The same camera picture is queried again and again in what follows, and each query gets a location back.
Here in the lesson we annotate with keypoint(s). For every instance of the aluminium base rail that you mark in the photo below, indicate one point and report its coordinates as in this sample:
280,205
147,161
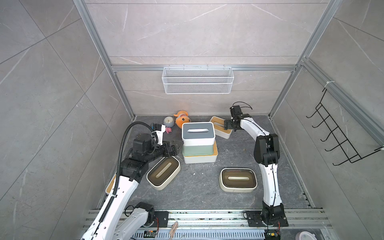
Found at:
224,225

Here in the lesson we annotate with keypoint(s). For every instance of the orange plush fish toy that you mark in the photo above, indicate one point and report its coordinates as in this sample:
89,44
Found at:
182,117

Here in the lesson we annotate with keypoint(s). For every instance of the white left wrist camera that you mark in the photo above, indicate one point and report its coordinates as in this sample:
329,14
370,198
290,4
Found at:
158,132

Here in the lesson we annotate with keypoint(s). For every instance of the white tissue box bamboo lid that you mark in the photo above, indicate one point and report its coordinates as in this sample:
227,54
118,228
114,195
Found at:
220,131

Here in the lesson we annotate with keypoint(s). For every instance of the large bamboo lid tissue box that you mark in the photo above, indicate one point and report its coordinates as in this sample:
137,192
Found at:
202,159

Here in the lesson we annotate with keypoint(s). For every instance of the white tissue box grey lid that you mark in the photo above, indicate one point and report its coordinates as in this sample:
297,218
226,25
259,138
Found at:
198,134

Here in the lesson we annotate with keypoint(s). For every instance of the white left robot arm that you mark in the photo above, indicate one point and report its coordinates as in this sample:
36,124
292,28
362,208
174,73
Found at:
132,165

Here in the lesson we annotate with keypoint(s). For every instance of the white wire mesh basket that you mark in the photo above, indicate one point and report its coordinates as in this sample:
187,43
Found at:
197,80

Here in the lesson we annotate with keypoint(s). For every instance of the bamboo lid box edge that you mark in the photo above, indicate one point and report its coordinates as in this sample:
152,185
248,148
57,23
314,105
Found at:
110,186

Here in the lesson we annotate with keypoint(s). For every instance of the cream box dark lid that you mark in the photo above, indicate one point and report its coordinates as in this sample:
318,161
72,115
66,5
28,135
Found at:
238,180
163,172

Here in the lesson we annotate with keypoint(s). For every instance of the small grey alarm clock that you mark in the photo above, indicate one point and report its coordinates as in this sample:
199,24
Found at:
169,121

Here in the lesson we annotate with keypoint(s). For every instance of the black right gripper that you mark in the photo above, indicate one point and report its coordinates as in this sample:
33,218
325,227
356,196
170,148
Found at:
228,125

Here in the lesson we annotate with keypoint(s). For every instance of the cream box dark lid right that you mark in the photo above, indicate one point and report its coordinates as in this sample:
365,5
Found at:
238,180

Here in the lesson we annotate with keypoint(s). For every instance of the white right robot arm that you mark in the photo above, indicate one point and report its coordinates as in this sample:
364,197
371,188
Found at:
266,154

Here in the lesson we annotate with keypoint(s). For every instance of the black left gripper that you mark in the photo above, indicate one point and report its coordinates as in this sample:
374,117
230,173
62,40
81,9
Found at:
173,152

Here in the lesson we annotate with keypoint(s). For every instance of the mint green tissue box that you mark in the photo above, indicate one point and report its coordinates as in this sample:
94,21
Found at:
190,151

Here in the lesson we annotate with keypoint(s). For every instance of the cream box dark lid left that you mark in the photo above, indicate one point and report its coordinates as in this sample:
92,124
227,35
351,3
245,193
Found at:
163,172

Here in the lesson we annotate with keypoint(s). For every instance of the black wire hook rack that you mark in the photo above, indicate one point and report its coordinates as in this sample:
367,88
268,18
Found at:
343,143

